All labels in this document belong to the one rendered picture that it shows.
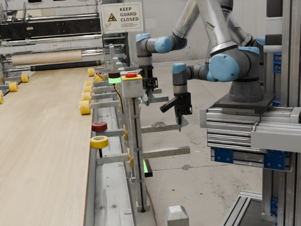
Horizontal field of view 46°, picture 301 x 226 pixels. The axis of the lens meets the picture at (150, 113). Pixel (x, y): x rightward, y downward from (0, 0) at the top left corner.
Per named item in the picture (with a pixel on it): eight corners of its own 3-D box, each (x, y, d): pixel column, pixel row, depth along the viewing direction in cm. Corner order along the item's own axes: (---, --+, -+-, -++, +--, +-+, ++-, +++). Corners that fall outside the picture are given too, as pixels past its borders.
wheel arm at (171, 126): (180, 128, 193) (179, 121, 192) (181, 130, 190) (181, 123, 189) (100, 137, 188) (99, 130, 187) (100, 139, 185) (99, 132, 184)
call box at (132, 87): (141, 94, 131) (139, 74, 129) (144, 98, 124) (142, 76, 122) (122, 97, 130) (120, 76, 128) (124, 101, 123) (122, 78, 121)
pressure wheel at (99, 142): (101, 156, 169) (98, 133, 166) (113, 159, 164) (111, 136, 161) (89, 162, 162) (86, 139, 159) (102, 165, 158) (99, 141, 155)
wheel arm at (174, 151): (188, 153, 170) (188, 144, 169) (190, 155, 167) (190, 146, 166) (97, 163, 165) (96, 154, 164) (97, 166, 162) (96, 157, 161)
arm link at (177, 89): (174, 86, 181) (171, 84, 189) (174, 95, 182) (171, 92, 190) (188, 85, 182) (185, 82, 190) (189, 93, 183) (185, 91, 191)
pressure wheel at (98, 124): (108, 140, 191) (106, 119, 189) (109, 145, 184) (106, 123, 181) (93, 141, 191) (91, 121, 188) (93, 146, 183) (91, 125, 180)
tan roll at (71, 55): (125, 56, 438) (124, 45, 435) (125, 57, 426) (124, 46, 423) (5, 66, 422) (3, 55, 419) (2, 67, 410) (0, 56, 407)
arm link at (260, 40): (268, 63, 190) (268, 37, 186) (249, 61, 201) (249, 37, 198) (283, 60, 196) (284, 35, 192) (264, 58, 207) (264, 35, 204)
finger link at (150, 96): (151, 107, 180) (150, 89, 178) (146, 105, 185) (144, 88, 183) (156, 106, 181) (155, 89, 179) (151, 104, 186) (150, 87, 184)
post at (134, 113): (147, 204, 141) (138, 94, 129) (148, 210, 136) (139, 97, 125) (136, 206, 140) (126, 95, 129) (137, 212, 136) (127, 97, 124)
